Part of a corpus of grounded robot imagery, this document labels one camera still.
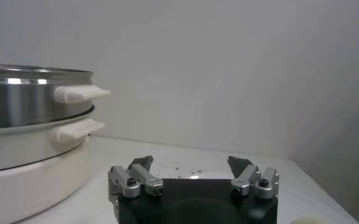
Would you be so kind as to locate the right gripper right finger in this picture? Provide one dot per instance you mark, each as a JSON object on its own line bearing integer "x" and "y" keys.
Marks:
{"x": 252, "y": 179}

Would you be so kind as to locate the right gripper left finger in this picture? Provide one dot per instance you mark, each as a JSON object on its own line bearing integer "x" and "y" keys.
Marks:
{"x": 136, "y": 178}

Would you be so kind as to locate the white steamed baozi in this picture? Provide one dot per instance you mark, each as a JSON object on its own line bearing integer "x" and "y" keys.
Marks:
{"x": 305, "y": 221}

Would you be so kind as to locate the perforated steel steamer basket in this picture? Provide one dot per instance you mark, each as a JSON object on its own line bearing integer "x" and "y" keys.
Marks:
{"x": 20, "y": 100}

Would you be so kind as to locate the white electric cooker base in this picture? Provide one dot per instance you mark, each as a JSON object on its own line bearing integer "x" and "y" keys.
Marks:
{"x": 30, "y": 182}

